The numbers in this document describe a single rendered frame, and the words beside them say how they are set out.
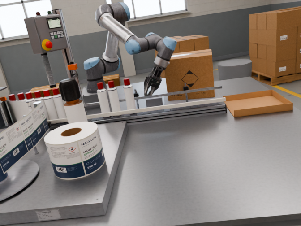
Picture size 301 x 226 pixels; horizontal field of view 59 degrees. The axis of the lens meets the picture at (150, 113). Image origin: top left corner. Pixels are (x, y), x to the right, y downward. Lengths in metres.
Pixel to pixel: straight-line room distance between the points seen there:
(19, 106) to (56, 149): 0.67
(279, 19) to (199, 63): 3.19
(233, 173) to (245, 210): 0.19
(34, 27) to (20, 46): 5.77
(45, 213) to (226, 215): 0.56
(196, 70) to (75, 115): 0.81
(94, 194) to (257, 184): 0.53
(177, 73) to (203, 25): 5.67
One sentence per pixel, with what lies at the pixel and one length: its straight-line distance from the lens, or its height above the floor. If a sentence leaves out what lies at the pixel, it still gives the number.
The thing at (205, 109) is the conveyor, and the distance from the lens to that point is 1.51.
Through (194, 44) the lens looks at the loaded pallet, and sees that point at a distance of 4.96.
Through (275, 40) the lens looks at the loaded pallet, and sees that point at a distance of 4.79.
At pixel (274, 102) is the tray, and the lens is 1.67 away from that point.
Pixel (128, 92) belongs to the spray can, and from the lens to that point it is 1.50.
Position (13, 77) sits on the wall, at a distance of 7.54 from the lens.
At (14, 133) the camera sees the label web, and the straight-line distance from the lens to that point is 1.22.
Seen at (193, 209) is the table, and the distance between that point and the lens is 0.87.
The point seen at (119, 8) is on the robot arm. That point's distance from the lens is 1.77.
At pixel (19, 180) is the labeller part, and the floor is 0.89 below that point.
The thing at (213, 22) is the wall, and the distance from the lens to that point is 7.44.
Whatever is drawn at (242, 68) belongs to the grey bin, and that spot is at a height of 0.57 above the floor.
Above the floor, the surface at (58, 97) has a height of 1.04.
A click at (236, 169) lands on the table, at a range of 1.04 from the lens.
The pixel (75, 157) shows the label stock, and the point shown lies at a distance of 1.00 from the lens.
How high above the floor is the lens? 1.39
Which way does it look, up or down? 20 degrees down
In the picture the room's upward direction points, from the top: 9 degrees counter-clockwise
